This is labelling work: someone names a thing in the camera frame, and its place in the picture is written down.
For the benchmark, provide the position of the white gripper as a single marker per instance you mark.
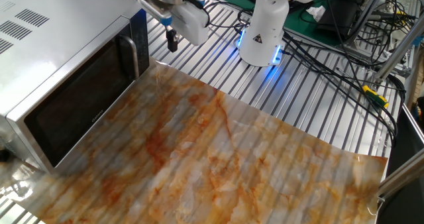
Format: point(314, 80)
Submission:
point(193, 25)

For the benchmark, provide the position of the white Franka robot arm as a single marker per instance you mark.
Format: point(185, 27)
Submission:
point(268, 25)

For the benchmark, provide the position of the silver microwave body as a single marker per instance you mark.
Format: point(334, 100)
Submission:
point(59, 28)

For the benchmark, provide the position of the orange marble pattern mat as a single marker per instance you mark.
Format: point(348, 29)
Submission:
point(232, 157)

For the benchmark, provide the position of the green mat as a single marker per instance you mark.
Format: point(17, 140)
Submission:
point(308, 28)

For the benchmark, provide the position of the crumpled white paper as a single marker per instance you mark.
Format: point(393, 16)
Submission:
point(316, 12)

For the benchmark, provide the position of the black pouch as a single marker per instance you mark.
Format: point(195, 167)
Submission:
point(341, 15)

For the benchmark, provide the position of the yellow green screwdriver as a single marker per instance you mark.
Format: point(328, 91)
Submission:
point(376, 96)

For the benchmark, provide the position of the silver bracket with blue caps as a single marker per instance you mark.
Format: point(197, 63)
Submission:
point(155, 8)

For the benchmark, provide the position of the slanted aluminium frame post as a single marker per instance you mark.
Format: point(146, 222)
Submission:
point(401, 51)

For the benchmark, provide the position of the low aluminium frame bar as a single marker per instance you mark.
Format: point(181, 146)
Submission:
point(402, 181)

